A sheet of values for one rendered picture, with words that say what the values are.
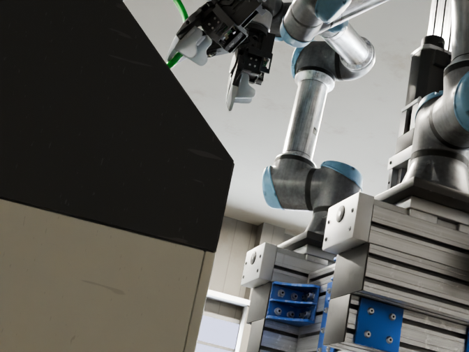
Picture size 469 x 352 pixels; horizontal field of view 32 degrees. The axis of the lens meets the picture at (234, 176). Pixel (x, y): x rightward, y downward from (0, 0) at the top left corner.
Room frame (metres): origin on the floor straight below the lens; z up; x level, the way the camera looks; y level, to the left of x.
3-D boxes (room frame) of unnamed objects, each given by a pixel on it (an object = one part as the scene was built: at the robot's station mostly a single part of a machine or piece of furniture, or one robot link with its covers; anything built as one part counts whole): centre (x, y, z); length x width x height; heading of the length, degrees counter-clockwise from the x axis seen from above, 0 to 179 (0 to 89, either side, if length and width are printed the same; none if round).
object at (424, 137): (1.51, -0.41, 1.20); 0.13 x 0.12 x 0.14; 8
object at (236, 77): (1.64, 0.04, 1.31); 0.05 x 0.02 x 0.09; 10
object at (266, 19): (1.66, 0.03, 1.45); 0.08 x 0.08 x 0.05
